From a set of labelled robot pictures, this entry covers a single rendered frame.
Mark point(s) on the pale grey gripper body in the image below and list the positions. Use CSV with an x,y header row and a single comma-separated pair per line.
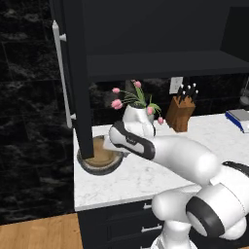
x,y
108,145

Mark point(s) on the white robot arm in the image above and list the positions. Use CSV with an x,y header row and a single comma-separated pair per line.
x,y
188,155

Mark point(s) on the brown bowl with dark rim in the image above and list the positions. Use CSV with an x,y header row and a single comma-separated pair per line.
x,y
100,160

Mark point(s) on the dark cabinet door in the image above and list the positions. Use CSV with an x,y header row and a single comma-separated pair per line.
x,y
79,81

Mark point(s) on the dark base cabinet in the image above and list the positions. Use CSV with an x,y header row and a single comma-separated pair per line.
x,y
113,227

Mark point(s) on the white vase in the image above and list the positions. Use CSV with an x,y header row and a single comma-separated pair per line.
x,y
136,116

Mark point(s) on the pink tulip bunch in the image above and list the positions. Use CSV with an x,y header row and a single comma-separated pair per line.
x,y
140,95

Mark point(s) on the brown wooden knife block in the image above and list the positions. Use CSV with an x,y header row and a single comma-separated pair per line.
x,y
180,113

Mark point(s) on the pale grey round object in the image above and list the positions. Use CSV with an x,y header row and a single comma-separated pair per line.
x,y
244,99

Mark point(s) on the white wall outlet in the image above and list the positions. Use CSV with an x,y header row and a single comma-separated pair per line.
x,y
175,85

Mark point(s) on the dark open wall cabinet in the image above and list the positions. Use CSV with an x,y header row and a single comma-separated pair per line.
x,y
162,64

